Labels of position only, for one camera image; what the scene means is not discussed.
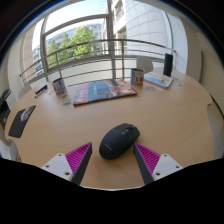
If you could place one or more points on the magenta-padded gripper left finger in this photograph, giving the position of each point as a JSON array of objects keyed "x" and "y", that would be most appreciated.
[{"x": 77, "y": 159}]

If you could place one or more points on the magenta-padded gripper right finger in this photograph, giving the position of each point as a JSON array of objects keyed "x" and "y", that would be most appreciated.
[{"x": 148, "y": 159}]

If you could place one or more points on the black computer mouse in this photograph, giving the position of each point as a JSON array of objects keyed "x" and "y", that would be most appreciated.
[{"x": 118, "y": 141}]

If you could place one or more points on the black cat-print mouse pad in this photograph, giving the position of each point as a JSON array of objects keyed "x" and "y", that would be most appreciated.
[{"x": 20, "y": 125}]

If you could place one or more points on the red and blue magazine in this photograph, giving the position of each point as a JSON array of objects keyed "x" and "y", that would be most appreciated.
[{"x": 103, "y": 91}]

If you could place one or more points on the white colourful booklet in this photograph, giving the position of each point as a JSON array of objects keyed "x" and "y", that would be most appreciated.
[{"x": 159, "y": 79}]

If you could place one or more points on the tall black speaker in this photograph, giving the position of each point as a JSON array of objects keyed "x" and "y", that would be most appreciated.
[{"x": 168, "y": 65}]

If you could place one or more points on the metal window railing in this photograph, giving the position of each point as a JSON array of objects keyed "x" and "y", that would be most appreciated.
[{"x": 122, "y": 63}]

